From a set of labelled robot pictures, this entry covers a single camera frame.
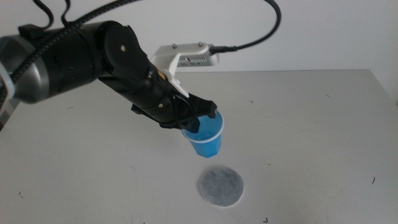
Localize blue plastic cup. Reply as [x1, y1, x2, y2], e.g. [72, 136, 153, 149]
[181, 110, 226, 159]

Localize smooth black camera cable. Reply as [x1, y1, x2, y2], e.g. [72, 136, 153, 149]
[209, 0, 282, 54]

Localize round grey felt cup mat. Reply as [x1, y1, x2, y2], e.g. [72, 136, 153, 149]
[198, 165, 246, 208]

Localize thin black looped cable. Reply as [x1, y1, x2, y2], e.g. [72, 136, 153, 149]
[32, 0, 73, 30]

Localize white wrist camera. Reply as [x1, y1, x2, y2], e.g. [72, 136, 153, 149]
[150, 42, 216, 98]

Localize white zip tie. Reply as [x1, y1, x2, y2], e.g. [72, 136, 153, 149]
[0, 62, 16, 101]

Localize thin black gripper wires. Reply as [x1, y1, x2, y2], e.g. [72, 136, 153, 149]
[147, 68, 197, 129]

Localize braided black cable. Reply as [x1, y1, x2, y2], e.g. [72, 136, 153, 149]
[0, 0, 139, 106]

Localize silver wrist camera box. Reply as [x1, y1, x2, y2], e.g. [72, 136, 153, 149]
[176, 52, 220, 68]

